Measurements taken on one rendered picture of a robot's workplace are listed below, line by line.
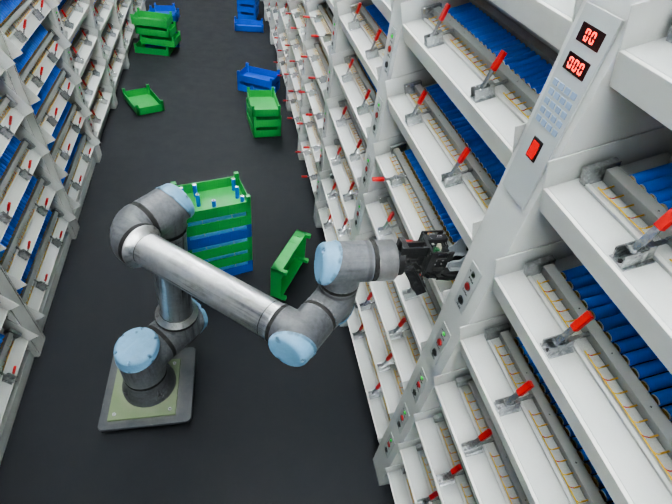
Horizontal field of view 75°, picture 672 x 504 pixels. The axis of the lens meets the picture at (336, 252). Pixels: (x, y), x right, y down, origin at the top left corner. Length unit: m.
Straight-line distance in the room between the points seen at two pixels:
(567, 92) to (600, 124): 0.06
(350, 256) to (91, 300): 1.62
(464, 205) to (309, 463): 1.17
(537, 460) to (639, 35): 0.66
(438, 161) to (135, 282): 1.66
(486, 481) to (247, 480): 0.95
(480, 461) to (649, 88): 0.78
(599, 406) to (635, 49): 0.46
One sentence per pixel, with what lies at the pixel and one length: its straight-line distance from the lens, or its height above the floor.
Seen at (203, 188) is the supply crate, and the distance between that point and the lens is 2.12.
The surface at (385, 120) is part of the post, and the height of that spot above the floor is 1.06.
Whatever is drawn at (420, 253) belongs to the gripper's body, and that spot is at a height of 1.06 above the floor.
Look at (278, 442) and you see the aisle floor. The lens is 1.81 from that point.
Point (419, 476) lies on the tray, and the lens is 1.46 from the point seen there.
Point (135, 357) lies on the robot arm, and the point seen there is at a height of 0.34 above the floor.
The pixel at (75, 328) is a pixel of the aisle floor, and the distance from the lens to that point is 2.23.
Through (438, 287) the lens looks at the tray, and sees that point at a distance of 1.06.
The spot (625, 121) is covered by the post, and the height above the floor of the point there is 1.44.
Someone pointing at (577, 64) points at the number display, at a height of 1.50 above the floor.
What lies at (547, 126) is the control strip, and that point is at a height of 1.41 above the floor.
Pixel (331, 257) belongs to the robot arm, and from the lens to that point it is 0.88.
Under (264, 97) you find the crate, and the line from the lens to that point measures 3.50.
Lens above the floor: 1.68
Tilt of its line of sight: 44 degrees down
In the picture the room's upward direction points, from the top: 9 degrees clockwise
